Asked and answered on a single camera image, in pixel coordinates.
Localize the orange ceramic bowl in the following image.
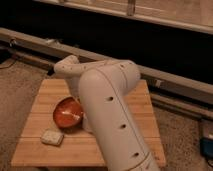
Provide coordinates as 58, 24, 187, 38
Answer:
53, 97, 84, 129

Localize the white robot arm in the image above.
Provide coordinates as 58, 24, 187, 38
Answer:
54, 55, 160, 171

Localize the white paper cup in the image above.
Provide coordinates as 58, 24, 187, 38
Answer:
82, 115, 92, 133

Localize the white rectangular sponge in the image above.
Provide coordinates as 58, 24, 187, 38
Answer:
41, 130, 63, 146

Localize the wooden board table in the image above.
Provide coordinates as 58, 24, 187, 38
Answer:
11, 79, 166, 167

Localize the blue device on floor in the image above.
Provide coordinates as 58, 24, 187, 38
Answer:
200, 134, 213, 159

